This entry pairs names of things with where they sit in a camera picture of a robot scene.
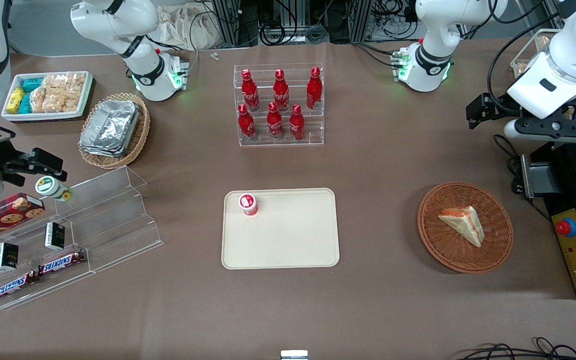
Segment triangular sandwich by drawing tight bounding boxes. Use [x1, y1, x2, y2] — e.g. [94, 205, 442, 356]
[437, 205, 485, 248]

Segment white rectangular snack tray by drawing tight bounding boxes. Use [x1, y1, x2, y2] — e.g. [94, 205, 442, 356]
[1, 71, 94, 122]

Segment aluminium foil tray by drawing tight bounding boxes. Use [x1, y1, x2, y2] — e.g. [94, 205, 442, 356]
[79, 99, 142, 158]

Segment oval brown wicker basket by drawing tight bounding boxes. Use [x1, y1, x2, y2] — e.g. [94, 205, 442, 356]
[78, 92, 151, 171]

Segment round brown wicker basket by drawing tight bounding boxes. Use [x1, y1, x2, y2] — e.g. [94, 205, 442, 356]
[417, 181, 514, 274]

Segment beige plastic tray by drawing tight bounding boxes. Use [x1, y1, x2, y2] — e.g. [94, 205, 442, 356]
[221, 188, 340, 270]

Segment clear container with bread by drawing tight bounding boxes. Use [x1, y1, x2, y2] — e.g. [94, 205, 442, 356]
[510, 28, 566, 82]

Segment yellow snack packet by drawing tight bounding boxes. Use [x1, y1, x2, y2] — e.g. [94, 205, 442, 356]
[6, 87, 25, 114]

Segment red cookie box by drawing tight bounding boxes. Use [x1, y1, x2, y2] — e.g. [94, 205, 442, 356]
[0, 192, 46, 249]

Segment black control machine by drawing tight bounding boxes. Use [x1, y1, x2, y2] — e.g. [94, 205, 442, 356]
[530, 141, 576, 301]

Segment green lid cup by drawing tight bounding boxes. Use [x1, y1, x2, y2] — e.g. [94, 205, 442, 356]
[35, 176, 73, 202]

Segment clear rice cracker bag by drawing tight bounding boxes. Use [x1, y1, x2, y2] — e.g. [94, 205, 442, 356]
[30, 87, 69, 114]
[43, 74, 71, 94]
[65, 73, 87, 113]

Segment small black snack box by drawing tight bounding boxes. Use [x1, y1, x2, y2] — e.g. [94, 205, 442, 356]
[44, 222, 66, 251]
[0, 242, 19, 271]

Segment snickers chocolate bar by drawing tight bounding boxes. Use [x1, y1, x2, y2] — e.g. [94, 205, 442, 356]
[38, 250, 87, 277]
[0, 270, 40, 303]

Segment clear acrylic bottle rack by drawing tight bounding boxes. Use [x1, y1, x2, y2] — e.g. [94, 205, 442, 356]
[233, 63, 325, 147]

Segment red cola bottle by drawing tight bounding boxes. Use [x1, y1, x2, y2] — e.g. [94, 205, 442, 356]
[266, 102, 284, 140]
[289, 103, 306, 141]
[306, 66, 323, 110]
[238, 103, 257, 141]
[273, 69, 290, 112]
[241, 69, 261, 112]

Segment white cloth bag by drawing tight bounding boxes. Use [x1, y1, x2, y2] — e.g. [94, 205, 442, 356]
[157, 4, 220, 51]

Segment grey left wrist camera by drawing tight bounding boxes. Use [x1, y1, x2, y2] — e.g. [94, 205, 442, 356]
[504, 116, 576, 144]

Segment black angular mount block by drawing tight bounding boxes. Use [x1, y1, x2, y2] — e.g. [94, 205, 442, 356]
[466, 92, 500, 129]

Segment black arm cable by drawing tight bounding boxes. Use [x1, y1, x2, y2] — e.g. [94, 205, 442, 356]
[486, 15, 563, 115]

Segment black power cable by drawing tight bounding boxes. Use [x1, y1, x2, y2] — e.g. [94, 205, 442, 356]
[493, 134, 554, 223]

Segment black floor cables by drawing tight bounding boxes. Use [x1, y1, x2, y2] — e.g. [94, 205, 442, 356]
[460, 337, 576, 360]

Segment aluminium profile frame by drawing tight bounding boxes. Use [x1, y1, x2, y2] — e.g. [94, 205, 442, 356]
[210, 0, 265, 49]

